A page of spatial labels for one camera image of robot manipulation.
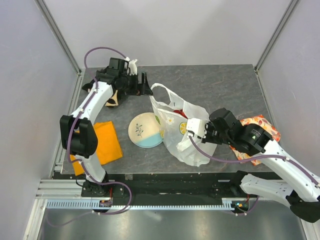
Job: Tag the orange folded cloth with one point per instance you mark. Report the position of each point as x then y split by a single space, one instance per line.
108 148

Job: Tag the black patterned cloth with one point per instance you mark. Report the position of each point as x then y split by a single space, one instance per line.
113 100

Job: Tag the cream and blue plate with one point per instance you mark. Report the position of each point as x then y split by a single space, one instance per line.
144 131

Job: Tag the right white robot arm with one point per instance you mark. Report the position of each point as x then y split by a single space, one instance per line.
300 191

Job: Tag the floral orange cloth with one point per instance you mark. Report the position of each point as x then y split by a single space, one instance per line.
262 122

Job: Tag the grey stone mat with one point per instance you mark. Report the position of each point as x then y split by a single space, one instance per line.
234 87

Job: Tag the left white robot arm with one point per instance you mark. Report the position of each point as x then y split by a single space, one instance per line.
78 136

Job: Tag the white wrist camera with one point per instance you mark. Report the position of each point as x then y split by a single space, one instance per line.
196 128
132 69

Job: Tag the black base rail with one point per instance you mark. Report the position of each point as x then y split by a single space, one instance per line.
216 185

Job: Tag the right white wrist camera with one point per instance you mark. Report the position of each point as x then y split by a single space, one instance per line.
196 128

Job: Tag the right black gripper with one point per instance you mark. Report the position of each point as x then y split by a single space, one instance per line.
208 125

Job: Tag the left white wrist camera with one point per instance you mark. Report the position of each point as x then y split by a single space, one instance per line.
132 69

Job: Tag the red fake cherry bunch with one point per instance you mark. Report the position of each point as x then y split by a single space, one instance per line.
180 112

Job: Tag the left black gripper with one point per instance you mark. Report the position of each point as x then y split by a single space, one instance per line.
139 89

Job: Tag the white plastic bag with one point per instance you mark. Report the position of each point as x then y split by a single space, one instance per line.
174 125

